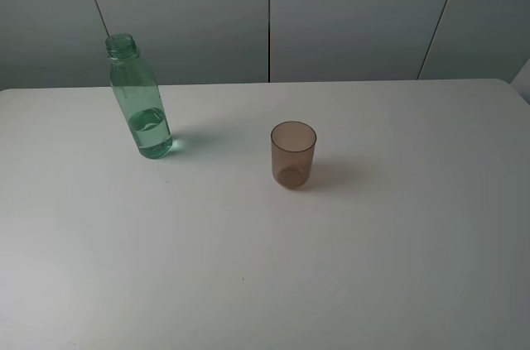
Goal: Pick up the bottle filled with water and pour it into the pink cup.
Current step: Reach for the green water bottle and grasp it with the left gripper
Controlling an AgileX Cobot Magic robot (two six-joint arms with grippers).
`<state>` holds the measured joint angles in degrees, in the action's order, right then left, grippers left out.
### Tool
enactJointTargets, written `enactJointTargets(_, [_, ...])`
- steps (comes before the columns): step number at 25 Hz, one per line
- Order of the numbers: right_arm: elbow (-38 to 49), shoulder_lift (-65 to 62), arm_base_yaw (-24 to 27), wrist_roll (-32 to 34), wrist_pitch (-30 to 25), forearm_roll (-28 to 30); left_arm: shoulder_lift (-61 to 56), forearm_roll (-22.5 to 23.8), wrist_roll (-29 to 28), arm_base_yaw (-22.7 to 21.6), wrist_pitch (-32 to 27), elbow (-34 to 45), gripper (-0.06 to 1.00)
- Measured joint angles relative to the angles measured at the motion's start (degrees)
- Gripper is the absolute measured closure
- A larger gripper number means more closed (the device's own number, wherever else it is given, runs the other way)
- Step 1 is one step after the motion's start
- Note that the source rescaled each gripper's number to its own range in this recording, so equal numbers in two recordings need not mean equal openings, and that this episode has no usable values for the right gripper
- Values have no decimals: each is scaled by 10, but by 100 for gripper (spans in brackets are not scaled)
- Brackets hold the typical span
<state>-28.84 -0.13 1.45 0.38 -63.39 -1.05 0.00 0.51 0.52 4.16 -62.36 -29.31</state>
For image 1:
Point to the pink translucent plastic cup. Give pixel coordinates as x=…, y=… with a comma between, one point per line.
x=292, y=145

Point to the green transparent plastic bottle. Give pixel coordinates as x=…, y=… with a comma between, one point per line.
x=136, y=89

